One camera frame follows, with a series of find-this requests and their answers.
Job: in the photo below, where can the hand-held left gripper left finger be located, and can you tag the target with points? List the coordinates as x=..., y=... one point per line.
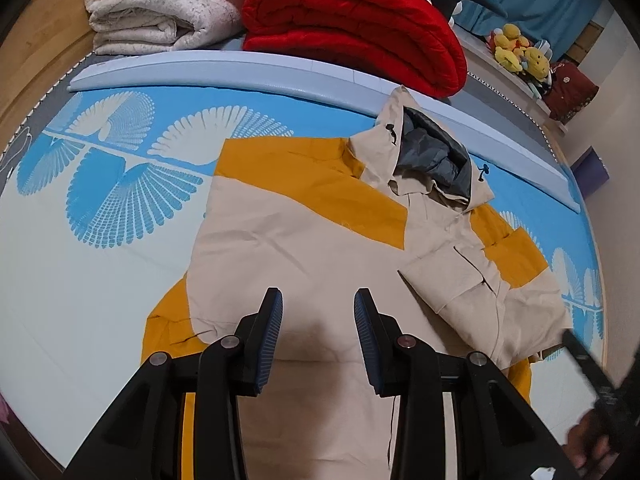
x=267, y=340

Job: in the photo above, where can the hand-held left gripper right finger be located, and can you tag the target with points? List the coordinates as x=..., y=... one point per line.
x=367, y=340

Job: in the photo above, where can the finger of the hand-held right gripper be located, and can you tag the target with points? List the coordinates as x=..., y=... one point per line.
x=585, y=362

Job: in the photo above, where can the beige and yellow hooded jacket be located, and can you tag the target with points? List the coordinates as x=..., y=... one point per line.
x=300, y=240

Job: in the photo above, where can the person's right hand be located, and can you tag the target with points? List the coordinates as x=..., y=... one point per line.
x=585, y=435

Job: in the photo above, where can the purple box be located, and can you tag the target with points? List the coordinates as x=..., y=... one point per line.
x=592, y=175

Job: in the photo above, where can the blue and white patterned mat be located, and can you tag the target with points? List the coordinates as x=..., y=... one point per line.
x=75, y=285

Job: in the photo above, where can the dark red bag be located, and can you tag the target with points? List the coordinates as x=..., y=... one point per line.
x=570, y=90

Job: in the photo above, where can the light blue foam bar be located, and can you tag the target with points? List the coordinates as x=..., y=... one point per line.
x=250, y=67

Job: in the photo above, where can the yellow plush toy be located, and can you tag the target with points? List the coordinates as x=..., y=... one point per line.
x=510, y=35
x=535, y=60

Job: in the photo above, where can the grey stitched mat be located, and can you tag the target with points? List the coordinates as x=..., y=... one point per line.
x=20, y=155

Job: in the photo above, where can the folded red blanket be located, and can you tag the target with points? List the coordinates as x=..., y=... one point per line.
x=350, y=15

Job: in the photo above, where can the folded cream blanket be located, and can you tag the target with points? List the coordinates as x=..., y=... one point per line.
x=150, y=10

